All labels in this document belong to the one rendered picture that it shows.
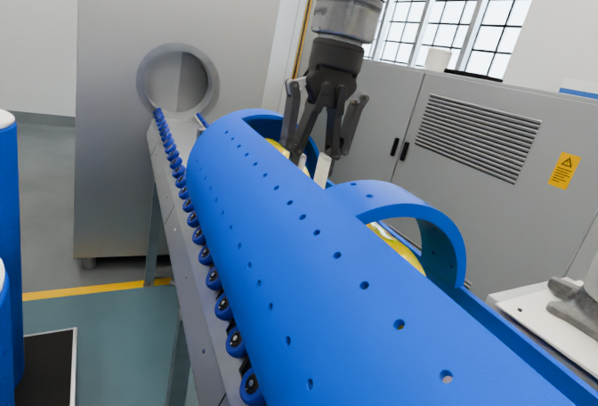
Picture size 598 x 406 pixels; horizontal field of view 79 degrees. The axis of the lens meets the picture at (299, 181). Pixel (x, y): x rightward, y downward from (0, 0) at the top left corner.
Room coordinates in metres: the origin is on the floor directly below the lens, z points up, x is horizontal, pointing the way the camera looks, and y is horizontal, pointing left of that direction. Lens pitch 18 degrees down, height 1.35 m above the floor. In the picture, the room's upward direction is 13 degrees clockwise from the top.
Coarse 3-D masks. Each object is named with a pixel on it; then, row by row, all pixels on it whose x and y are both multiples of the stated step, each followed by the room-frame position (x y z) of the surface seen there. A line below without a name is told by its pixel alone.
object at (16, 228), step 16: (16, 128) 0.92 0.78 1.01; (0, 144) 0.84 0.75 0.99; (16, 144) 0.92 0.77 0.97; (0, 160) 0.84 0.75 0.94; (16, 160) 0.91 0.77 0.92; (0, 176) 0.84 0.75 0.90; (16, 176) 0.91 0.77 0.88; (0, 192) 0.84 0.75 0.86; (16, 192) 0.90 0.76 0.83; (0, 208) 0.83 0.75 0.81; (16, 208) 0.90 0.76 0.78; (0, 224) 0.83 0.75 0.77; (16, 224) 0.89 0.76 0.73; (0, 240) 0.83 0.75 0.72; (16, 240) 0.89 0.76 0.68; (0, 256) 0.83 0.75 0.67; (16, 256) 0.89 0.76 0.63; (16, 272) 0.88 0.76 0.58; (16, 288) 0.88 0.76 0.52; (16, 304) 0.88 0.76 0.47; (16, 320) 0.88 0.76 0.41; (16, 336) 0.87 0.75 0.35; (16, 352) 0.87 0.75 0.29; (16, 368) 0.87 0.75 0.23; (16, 384) 0.86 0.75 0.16
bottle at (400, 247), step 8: (368, 224) 0.39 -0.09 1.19; (376, 224) 0.40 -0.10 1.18; (376, 232) 0.38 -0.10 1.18; (384, 232) 0.38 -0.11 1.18; (384, 240) 0.36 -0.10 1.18; (392, 240) 0.36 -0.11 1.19; (400, 248) 0.35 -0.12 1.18; (408, 248) 0.36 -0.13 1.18; (408, 256) 0.34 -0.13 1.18; (416, 264) 0.33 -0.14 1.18; (424, 272) 0.34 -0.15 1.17
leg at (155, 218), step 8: (152, 192) 1.68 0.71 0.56; (152, 200) 1.66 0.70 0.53; (152, 208) 1.66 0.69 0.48; (152, 216) 1.66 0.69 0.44; (160, 216) 1.68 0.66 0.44; (152, 224) 1.66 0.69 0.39; (152, 232) 1.66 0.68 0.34; (152, 240) 1.67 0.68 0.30; (152, 248) 1.67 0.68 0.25; (152, 256) 1.67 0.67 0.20; (152, 264) 1.67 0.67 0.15; (152, 272) 1.67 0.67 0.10; (152, 280) 1.68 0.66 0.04
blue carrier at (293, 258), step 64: (256, 128) 0.75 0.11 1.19; (192, 192) 0.61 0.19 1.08; (256, 192) 0.42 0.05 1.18; (320, 192) 0.38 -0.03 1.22; (384, 192) 0.37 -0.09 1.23; (256, 256) 0.34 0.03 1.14; (320, 256) 0.29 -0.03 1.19; (384, 256) 0.27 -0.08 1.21; (448, 256) 0.42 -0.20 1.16; (256, 320) 0.29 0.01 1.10; (320, 320) 0.24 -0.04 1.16; (384, 320) 0.21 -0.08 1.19; (448, 320) 0.20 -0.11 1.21; (320, 384) 0.20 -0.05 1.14; (384, 384) 0.18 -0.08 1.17; (448, 384) 0.17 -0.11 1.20; (512, 384) 0.16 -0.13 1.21; (576, 384) 0.29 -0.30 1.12
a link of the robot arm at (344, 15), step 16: (320, 0) 0.53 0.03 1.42; (336, 0) 0.51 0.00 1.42; (352, 0) 0.50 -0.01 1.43; (368, 0) 0.51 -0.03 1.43; (320, 16) 0.52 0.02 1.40; (336, 16) 0.51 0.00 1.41; (352, 16) 0.51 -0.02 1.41; (368, 16) 0.51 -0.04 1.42; (320, 32) 0.53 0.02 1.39; (336, 32) 0.51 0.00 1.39; (352, 32) 0.51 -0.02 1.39; (368, 32) 0.52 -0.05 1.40
